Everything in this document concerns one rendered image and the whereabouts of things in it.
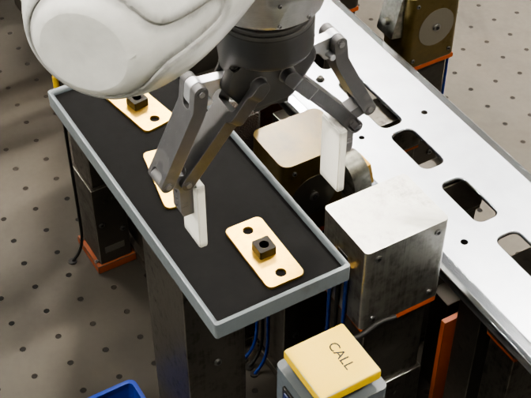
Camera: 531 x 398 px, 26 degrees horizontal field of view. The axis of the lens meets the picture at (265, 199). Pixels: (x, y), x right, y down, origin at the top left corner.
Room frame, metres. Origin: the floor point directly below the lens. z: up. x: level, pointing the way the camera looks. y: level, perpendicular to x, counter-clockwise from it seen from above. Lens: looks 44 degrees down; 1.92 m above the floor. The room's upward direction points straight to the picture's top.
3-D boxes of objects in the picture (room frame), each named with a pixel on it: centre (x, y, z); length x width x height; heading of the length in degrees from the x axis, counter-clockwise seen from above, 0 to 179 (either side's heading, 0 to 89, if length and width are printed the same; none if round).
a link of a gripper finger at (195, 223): (0.68, 0.06, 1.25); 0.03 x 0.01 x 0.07; 30
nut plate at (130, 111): (0.92, 0.13, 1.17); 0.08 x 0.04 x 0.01; 40
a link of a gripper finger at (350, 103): (0.76, -0.07, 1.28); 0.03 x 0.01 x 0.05; 120
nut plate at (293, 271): (0.71, 0.00, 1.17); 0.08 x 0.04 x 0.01; 30
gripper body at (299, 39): (0.71, 0.00, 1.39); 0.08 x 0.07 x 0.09; 120
